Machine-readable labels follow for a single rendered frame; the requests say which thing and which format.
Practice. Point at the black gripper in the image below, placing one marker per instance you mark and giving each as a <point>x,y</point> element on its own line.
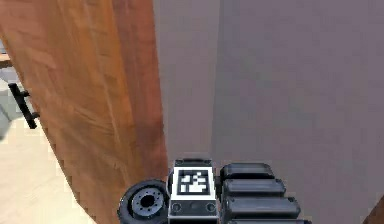
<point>144,202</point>

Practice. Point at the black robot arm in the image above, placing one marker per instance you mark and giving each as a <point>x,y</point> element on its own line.
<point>253,196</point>

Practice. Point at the brown wooden room door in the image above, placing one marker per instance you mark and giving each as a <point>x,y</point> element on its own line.
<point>100,100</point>

